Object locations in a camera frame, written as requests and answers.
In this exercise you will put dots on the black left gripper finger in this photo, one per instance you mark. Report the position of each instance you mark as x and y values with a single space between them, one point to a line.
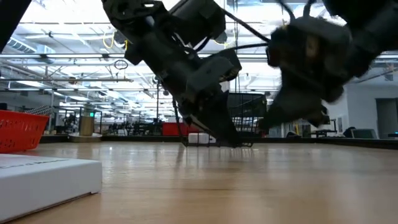
217 124

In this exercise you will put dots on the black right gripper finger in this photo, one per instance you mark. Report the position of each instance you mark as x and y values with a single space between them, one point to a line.
295 107

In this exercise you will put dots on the white Acer card reader box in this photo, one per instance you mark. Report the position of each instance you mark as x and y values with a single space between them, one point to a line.
46 180

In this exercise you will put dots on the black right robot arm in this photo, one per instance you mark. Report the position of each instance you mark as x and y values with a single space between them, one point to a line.
373 25

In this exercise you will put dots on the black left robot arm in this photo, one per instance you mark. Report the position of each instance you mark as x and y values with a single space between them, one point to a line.
140 15

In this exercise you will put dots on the small white box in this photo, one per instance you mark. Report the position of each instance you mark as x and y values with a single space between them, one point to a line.
212 139
197 138

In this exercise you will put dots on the small dark desk monitor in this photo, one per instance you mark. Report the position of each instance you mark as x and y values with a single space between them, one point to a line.
326 119

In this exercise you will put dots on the red cabinet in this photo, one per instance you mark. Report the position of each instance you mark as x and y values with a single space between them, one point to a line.
174 129

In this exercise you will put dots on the grey laptop screen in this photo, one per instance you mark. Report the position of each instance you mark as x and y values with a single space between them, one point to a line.
363 133

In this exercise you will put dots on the red plastic basket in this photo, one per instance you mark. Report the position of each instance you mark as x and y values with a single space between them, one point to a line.
18 130

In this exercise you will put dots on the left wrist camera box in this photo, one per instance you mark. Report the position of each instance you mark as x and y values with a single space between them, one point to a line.
214 71

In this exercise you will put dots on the black table frame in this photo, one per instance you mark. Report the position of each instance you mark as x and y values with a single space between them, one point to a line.
342 143

